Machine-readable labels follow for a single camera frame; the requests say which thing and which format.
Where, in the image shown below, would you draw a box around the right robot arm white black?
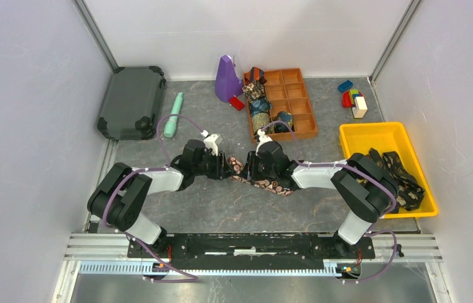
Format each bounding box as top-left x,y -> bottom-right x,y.
239,141 -> 399,258

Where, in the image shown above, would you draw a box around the black pink rose tie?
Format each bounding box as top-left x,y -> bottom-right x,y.
227,157 -> 294,196

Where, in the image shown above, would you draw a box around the yellow plastic bin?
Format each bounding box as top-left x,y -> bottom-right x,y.
339,122 -> 439,219

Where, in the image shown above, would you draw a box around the small red block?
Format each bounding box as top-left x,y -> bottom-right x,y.
229,97 -> 245,111

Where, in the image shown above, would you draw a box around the rolled olive patterned tie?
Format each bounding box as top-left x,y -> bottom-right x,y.
251,112 -> 271,136

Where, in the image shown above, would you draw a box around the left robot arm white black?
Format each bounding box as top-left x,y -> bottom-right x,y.
87,136 -> 236,257

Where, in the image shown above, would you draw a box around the purple metronome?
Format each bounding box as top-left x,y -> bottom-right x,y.
214,55 -> 243,103

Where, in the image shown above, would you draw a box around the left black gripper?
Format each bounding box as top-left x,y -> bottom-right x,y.
192,149 -> 235,181

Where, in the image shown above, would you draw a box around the colourful toy block stack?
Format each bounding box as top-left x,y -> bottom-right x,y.
341,89 -> 368,119

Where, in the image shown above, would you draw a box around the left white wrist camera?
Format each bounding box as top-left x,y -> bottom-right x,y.
201,130 -> 223,156

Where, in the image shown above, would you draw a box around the rolled brown floral tie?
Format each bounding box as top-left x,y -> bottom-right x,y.
242,81 -> 266,102

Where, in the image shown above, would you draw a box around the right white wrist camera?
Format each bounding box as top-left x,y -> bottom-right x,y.
257,129 -> 272,145

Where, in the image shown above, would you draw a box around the rolled orange black tie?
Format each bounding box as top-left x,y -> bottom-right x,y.
245,66 -> 267,84

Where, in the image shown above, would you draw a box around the rolled blue patterned tie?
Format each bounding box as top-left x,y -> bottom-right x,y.
248,97 -> 272,117

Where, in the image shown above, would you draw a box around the rolled navy gold tie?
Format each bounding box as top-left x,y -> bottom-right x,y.
274,111 -> 294,133

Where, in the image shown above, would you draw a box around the orange compartment tray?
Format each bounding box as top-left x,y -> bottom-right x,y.
264,68 -> 318,140

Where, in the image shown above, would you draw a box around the mint green flashlight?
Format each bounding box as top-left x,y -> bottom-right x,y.
163,92 -> 184,138

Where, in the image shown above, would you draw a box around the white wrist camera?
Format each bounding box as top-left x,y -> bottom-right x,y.
257,129 -> 272,145
201,130 -> 223,156

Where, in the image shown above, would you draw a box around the dark paisley ties in bin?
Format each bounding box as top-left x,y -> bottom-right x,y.
368,148 -> 426,213

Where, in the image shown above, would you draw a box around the dark green suitcase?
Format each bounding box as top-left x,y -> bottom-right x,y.
96,66 -> 166,140

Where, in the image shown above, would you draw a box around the blue toy brick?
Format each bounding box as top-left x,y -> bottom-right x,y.
337,80 -> 353,93

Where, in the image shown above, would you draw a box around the aluminium rail frame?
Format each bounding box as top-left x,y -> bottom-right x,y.
64,234 -> 443,278

